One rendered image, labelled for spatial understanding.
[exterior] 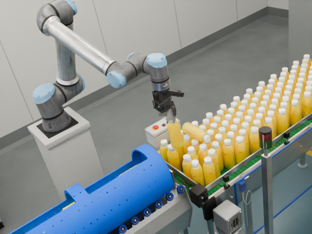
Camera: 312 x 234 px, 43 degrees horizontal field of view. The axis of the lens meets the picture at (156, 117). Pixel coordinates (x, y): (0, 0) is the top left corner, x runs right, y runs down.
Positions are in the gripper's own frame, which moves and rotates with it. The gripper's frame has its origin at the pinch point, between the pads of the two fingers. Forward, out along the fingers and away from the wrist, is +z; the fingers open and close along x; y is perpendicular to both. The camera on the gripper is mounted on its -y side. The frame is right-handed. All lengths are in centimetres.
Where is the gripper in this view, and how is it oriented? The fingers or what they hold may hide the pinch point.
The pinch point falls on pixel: (171, 119)
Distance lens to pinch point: 206.9
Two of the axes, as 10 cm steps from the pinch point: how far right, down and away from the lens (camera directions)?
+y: -8.0, 4.4, -4.1
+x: 5.8, 3.5, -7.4
